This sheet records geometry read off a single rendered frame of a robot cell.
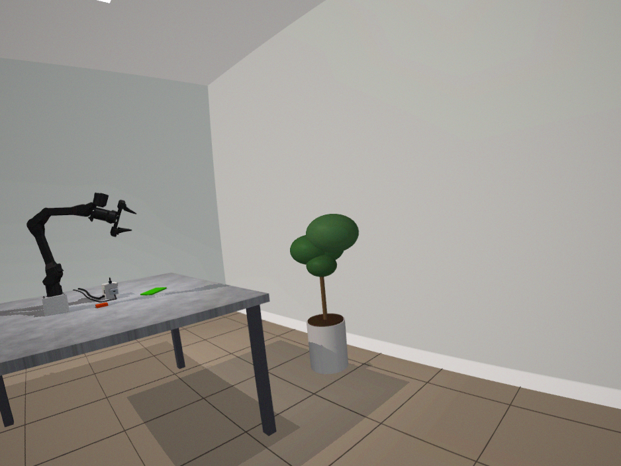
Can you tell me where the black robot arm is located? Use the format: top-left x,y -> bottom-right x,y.
26,193 -> 109,297

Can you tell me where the green rectangular block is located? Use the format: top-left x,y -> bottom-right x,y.
140,287 -> 167,295

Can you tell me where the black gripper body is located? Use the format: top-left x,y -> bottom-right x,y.
103,200 -> 125,237

